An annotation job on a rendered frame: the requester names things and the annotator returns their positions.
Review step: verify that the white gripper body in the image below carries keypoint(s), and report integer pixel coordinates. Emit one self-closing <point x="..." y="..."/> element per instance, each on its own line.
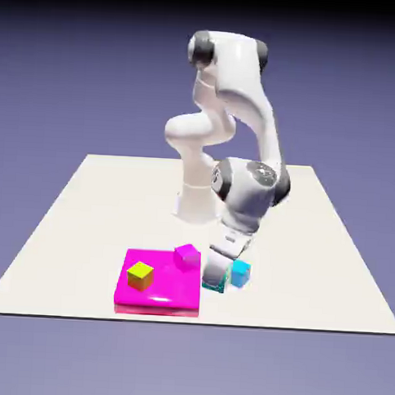
<point x="216" y="268"/>

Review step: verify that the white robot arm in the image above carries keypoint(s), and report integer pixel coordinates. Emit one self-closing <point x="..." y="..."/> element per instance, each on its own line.
<point x="242" y="89"/>

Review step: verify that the small teal cube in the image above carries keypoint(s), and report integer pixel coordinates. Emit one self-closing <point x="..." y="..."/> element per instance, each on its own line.
<point x="216" y="288"/>

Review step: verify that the small cyan cube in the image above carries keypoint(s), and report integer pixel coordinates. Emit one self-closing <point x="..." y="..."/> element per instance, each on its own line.
<point x="240" y="274"/>

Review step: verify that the small magenta cube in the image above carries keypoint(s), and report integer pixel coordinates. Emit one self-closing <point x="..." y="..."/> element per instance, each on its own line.
<point x="188" y="257"/>

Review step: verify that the small yellow cube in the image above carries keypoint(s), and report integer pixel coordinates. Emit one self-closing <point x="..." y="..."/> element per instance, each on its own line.
<point x="140" y="276"/>

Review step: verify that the large magenta box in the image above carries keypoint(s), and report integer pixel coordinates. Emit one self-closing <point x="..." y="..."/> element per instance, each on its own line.
<point x="169" y="290"/>

